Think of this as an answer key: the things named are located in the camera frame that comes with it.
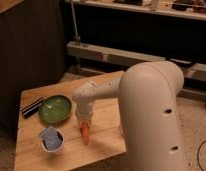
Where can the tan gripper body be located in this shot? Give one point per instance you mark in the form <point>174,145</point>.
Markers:
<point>84,117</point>

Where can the orange carrot-shaped pepper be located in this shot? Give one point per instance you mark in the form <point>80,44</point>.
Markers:
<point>84,129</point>

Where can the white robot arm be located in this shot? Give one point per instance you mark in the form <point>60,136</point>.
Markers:
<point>146,95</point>

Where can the green round plate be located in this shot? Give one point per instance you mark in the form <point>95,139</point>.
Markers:
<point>55,109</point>

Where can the wooden table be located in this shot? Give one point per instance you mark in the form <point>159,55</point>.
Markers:
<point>105,141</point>

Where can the white cup with blue cloth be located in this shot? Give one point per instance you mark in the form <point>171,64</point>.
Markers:
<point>52,140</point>

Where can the black rectangular bar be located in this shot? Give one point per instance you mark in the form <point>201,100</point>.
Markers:
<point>31,108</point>

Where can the grey metal beam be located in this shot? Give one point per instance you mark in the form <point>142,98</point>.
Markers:
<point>191,70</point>

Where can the metal vertical pole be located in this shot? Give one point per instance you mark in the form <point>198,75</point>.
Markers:
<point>77,37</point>

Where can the cluttered upper shelf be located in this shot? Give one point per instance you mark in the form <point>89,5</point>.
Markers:
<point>157,7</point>

